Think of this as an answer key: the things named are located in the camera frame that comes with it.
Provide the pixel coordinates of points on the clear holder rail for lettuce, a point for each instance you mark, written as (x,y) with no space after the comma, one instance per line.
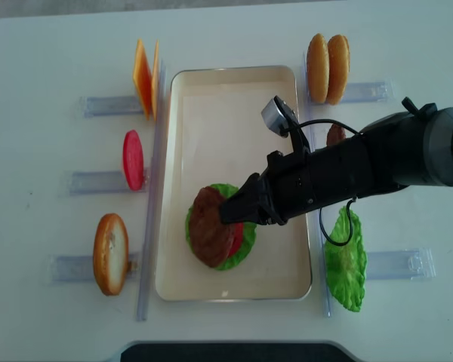
(401,265)

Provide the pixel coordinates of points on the cream rectangular tray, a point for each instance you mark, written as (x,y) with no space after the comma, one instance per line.
(215,134)

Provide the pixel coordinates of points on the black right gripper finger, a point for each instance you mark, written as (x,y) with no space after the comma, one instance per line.
(242,208)

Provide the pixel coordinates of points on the brown meat patty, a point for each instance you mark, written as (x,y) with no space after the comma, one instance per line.
(336,134)
(210,239)

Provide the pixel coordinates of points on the long clear left rail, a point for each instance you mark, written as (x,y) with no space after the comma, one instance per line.
(146,270)

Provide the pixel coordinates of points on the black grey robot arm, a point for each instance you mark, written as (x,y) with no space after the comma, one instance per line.
(411,148)

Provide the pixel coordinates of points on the long clear rail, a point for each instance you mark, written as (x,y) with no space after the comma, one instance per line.
(320,240)
(146,270)

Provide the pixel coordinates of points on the right golden bun half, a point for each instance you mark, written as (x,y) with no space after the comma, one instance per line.
(339,68)

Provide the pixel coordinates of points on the upright green lettuce leaf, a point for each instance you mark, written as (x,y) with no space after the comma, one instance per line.
(346,269)

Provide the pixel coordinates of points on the clear holder rail for buns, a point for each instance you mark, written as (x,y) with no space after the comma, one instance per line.
(367,92)

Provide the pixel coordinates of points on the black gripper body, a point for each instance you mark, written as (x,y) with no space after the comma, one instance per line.
(301,182)

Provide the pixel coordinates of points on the left orange cheese slice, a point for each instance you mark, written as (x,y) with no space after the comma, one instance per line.
(142,78)

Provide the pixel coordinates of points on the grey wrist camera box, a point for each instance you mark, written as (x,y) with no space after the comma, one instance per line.
(279,117)

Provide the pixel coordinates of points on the sliced bread with crust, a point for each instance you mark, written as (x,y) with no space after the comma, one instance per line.
(110,256)

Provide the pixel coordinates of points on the orange cheese slice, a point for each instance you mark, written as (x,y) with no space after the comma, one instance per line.
(155,82)
(142,78)

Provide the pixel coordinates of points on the clear holder rail for cheese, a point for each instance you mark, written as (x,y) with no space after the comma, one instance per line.
(109,106)

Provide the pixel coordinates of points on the upright red tomato slice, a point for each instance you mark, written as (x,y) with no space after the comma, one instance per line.
(132,160)

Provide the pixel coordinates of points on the red tomato slice on tray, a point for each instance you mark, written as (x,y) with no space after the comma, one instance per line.
(237,240)

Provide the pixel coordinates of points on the clear holder rail for bread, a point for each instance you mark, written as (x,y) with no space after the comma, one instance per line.
(69,269)

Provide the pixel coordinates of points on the clear holder rail for tomato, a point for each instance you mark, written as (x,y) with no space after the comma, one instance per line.
(78,183)

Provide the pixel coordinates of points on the right orange cheese slice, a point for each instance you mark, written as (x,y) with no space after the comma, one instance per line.
(155,82)

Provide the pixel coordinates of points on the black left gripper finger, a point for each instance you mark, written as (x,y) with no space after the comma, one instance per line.
(249,191)

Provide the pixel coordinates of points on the long clear right rail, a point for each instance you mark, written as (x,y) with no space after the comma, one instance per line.
(320,240)

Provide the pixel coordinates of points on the black panel at bottom edge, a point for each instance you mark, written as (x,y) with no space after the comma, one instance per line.
(233,352)

